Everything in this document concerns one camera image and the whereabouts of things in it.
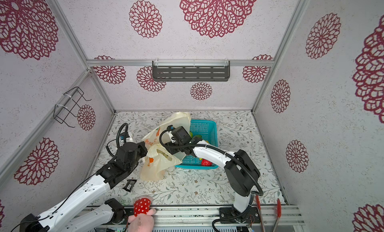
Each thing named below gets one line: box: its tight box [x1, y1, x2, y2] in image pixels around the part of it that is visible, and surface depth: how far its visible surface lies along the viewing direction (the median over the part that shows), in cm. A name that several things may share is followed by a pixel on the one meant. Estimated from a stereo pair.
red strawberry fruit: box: [201, 159, 213, 167], surface depth 89 cm
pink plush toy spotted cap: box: [128, 198, 157, 232], surface depth 71 cm
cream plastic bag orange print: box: [140, 112, 191, 182], surface depth 76 cm
